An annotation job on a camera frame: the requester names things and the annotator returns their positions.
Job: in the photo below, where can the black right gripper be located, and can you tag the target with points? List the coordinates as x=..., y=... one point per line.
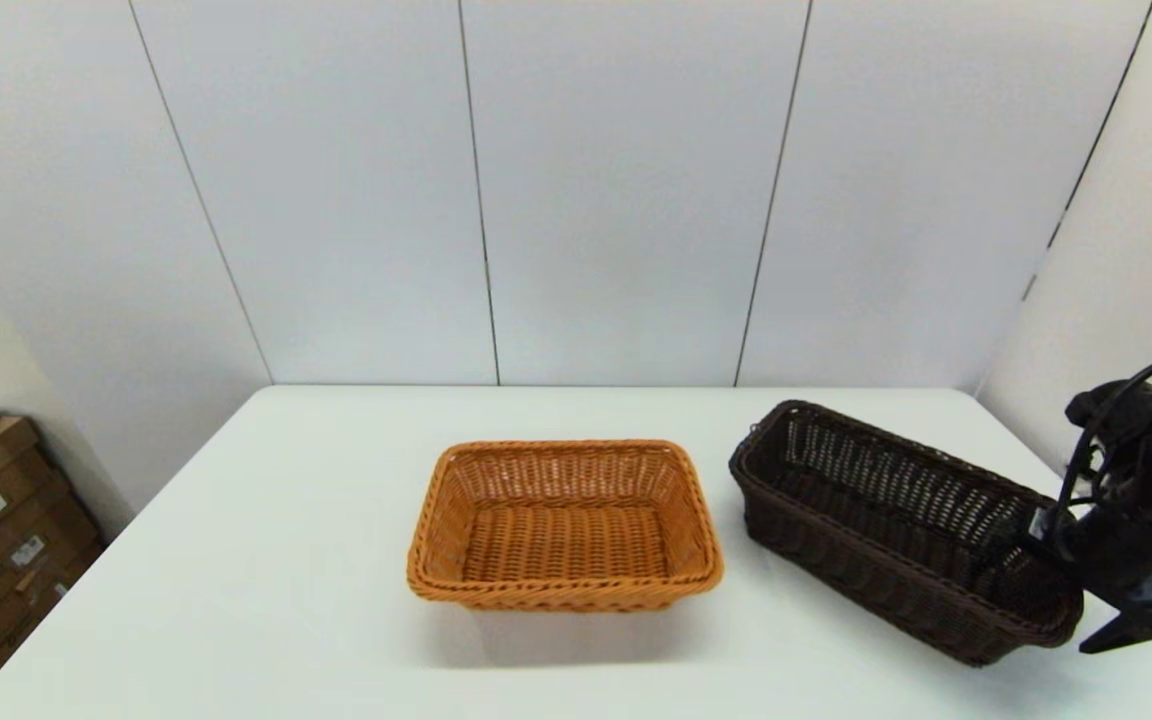
x=1126, y=540

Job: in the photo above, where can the dark brown wicker basket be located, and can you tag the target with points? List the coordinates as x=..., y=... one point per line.
x=886, y=578

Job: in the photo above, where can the orange wicker basket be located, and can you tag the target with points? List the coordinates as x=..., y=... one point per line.
x=566, y=540

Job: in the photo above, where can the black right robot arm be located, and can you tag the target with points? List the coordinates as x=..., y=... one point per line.
x=1126, y=405

